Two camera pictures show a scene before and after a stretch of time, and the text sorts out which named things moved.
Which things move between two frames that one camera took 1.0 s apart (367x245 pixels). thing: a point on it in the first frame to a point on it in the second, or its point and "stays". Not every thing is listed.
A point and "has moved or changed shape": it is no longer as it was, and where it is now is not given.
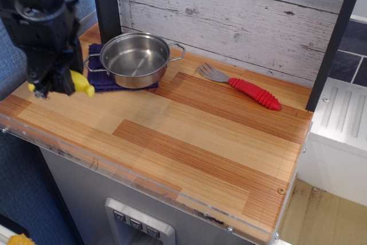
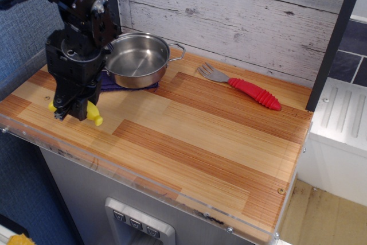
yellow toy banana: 81,84 has moved or changed shape
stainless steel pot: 136,60 stays
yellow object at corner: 20,239 stays
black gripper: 47,29 to 77,72
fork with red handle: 265,99 stays
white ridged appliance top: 340,116 stays
